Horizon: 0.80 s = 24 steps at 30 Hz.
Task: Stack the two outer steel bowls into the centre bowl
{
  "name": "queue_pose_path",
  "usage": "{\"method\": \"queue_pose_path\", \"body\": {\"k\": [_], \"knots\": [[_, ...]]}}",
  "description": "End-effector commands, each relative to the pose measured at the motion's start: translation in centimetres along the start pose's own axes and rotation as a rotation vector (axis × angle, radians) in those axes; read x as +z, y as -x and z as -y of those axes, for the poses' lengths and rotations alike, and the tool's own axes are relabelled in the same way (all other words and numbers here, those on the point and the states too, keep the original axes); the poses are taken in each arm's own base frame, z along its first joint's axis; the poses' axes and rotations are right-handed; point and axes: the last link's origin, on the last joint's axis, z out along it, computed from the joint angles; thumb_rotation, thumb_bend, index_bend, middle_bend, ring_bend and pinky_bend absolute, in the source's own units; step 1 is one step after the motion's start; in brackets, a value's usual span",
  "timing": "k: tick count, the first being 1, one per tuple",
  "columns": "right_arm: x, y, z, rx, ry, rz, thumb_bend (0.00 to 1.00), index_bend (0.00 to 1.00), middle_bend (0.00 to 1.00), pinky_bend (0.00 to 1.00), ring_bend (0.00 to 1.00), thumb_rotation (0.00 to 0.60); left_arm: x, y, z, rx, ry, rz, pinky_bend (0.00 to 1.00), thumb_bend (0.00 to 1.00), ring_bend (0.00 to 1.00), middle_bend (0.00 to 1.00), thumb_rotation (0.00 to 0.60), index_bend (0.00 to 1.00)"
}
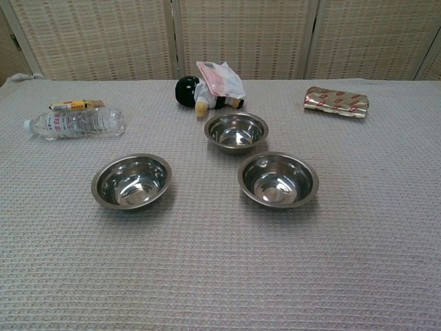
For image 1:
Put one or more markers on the yellow snack pack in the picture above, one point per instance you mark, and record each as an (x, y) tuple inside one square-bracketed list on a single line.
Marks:
[(77, 103)]

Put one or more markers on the gold foil snack package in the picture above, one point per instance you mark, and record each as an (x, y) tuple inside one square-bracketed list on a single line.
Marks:
[(336, 100)]

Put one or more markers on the pink and white packet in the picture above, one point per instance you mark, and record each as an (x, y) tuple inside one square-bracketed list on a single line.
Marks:
[(220, 77)]

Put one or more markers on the beige woven tablecloth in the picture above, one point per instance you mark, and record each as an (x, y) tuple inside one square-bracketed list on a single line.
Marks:
[(220, 241)]

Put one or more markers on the stainless steel bowl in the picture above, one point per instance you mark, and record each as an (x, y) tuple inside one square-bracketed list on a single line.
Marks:
[(131, 193), (278, 188), (236, 138)]

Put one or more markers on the black-haired plush doll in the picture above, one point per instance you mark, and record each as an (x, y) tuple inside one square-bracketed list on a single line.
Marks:
[(187, 90)]

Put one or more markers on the woven folding screen panel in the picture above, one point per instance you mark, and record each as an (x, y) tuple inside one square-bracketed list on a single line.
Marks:
[(372, 38), (96, 38), (248, 34), (432, 69), (5, 51)]

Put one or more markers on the clear plastic water bottle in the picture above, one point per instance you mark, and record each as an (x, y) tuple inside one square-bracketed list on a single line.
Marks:
[(76, 122)]

